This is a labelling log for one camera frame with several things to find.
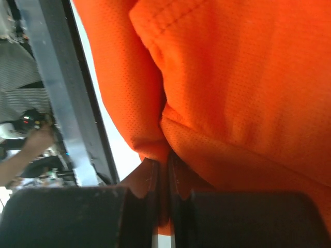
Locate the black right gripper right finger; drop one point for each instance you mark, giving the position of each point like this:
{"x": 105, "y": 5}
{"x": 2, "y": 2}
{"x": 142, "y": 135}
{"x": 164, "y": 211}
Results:
{"x": 201, "y": 216}

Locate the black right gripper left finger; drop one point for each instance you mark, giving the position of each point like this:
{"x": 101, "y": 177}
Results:
{"x": 108, "y": 216}

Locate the orange t shirt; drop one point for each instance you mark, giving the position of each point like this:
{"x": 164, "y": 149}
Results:
{"x": 239, "y": 90}

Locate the distant person hand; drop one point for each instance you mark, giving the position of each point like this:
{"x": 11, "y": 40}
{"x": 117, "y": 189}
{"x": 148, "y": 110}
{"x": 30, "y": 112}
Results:
{"x": 39, "y": 141}

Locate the aluminium front rail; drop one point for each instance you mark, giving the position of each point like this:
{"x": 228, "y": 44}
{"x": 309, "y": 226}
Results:
{"x": 57, "y": 47}

